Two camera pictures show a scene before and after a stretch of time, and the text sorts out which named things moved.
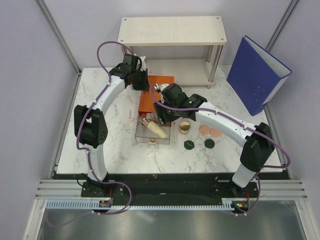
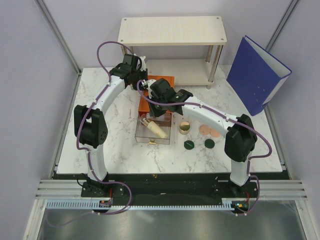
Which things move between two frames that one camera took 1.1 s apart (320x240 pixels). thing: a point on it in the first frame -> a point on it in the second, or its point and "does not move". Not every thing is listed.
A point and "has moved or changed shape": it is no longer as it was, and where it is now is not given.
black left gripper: (144, 85) does not move
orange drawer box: (157, 94) has moved or changed shape
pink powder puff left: (204, 130) does not move
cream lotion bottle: (156, 128) does not move
